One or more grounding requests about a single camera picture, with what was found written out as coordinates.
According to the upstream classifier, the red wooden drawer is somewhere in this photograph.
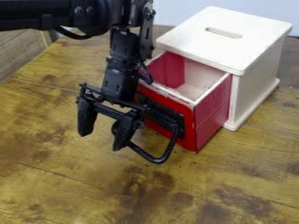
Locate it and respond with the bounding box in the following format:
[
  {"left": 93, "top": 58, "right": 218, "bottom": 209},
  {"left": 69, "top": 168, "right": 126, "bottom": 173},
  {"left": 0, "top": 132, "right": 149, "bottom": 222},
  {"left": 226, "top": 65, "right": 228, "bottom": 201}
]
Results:
[{"left": 138, "top": 52, "right": 233, "bottom": 152}]

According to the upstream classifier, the white wooden box cabinet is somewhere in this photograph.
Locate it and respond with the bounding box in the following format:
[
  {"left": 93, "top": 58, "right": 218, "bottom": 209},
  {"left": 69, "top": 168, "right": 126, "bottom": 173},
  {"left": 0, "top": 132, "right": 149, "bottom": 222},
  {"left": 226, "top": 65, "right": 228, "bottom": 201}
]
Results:
[{"left": 157, "top": 6, "right": 293, "bottom": 131}]

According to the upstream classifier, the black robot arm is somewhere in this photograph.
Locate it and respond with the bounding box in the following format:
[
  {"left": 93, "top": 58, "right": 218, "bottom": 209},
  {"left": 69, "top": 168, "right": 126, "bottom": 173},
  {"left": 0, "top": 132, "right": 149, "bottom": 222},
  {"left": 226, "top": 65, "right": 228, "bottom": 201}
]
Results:
[{"left": 0, "top": 0, "right": 156, "bottom": 151}]

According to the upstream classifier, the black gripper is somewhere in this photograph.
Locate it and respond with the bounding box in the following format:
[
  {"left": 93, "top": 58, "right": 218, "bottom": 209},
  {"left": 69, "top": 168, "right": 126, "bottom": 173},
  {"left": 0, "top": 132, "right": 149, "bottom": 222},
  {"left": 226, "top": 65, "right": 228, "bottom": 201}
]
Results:
[{"left": 78, "top": 29, "right": 151, "bottom": 151}]

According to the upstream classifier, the black metal drawer handle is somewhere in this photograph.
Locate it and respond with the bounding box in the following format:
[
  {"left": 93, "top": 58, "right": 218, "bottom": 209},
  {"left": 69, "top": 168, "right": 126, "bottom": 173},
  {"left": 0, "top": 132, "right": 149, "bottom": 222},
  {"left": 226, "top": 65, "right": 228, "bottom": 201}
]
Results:
[{"left": 127, "top": 94, "right": 186, "bottom": 165}]

